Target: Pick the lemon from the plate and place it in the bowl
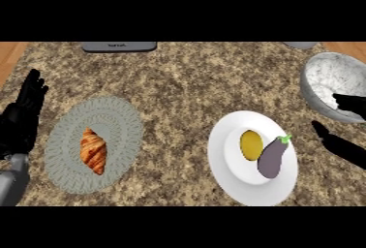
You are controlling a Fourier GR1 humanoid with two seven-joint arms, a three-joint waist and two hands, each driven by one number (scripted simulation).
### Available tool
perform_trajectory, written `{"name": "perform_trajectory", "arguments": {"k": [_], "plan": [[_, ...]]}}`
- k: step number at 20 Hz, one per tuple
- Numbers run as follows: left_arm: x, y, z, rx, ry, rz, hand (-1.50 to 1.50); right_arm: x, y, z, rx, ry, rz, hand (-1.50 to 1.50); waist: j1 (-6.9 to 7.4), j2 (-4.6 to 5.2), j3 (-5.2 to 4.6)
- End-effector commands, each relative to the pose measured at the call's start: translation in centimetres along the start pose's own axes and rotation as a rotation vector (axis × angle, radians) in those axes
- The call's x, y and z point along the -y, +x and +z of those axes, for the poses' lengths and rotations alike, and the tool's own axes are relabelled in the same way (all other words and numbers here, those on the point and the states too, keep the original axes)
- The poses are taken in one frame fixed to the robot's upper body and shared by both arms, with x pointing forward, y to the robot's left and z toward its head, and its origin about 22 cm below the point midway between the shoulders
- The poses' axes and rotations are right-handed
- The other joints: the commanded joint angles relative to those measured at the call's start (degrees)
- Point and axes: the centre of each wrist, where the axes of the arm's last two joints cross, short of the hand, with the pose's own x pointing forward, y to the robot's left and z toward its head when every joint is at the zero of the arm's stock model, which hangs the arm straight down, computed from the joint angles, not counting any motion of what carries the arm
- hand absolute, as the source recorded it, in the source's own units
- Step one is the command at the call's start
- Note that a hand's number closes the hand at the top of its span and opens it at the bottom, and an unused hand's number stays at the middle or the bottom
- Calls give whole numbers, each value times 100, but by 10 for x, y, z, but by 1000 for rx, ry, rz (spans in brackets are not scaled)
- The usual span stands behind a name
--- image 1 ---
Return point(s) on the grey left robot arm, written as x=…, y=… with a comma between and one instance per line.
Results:
x=11, y=180

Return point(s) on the grey round woven placemat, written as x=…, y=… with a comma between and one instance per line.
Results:
x=94, y=144

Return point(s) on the dark grey flat appliance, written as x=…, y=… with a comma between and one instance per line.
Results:
x=119, y=46

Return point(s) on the yellow lemon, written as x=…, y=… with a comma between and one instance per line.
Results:
x=251, y=144

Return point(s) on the white marble bowl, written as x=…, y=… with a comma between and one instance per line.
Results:
x=330, y=77

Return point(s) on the purple eggplant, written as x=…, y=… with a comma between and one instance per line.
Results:
x=272, y=158

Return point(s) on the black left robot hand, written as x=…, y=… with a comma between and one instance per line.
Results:
x=20, y=116

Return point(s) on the pale grey round object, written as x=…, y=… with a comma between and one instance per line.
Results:
x=300, y=44

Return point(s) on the brown croissant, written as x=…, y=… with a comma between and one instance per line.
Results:
x=94, y=151

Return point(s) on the white round plate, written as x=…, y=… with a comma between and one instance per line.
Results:
x=253, y=187

